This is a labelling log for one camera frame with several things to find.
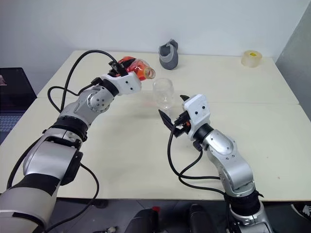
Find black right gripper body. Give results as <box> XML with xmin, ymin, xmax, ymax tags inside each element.
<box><xmin>173</xmin><ymin>111</ymin><xmax>193</xmax><ymax>139</ymax></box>

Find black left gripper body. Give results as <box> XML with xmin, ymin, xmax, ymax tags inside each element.
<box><xmin>108</xmin><ymin>61</ymin><xmax>127</xmax><ymax>77</ymax></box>

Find bottle with red liquid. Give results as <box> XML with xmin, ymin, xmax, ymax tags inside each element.
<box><xmin>118</xmin><ymin>56</ymin><xmax>156</xmax><ymax>81</ymax></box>

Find clear plastic cup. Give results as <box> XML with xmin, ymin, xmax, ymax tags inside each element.
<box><xmin>152</xmin><ymin>78</ymin><xmax>176</xmax><ymax>116</ymax></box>

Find grey and white printed holder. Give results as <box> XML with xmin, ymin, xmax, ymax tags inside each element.
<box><xmin>158</xmin><ymin>38</ymin><xmax>180</xmax><ymax>70</ymax></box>

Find translucent yellowish tape roll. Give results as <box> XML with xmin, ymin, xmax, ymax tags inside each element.
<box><xmin>241</xmin><ymin>50</ymin><xmax>263</xmax><ymax>68</ymax></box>

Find dark rounded shape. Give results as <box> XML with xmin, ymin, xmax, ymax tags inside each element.
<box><xmin>125</xmin><ymin>209</ymin><xmax>160</xmax><ymax>233</ymax></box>

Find black laptop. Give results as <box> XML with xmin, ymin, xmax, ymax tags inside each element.
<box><xmin>0</xmin><ymin>67</ymin><xmax>37</xmax><ymax>142</ymax></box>

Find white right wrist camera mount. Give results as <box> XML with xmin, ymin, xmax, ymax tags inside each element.
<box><xmin>182</xmin><ymin>94</ymin><xmax>212</xmax><ymax>140</ymax></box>

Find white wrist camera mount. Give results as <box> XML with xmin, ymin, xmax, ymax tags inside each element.
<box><xmin>182</xmin><ymin>94</ymin><xmax>212</xmax><ymax>140</ymax></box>
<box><xmin>101</xmin><ymin>72</ymin><xmax>143</xmax><ymax>95</ymax></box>

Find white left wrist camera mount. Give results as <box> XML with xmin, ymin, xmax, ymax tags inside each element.
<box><xmin>101</xmin><ymin>72</ymin><xmax>143</xmax><ymax>95</ymax></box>

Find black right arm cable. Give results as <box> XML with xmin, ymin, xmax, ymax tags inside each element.
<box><xmin>167</xmin><ymin>116</ymin><xmax>234</xmax><ymax>233</ymax></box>

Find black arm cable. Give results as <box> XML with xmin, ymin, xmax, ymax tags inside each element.
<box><xmin>167</xmin><ymin>116</ymin><xmax>234</xmax><ymax>233</ymax></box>
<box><xmin>6</xmin><ymin>50</ymin><xmax>122</xmax><ymax>233</ymax></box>

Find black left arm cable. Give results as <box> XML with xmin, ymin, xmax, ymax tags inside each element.
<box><xmin>6</xmin><ymin>50</ymin><xmax>122</xmax><ymax>233</ymax></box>

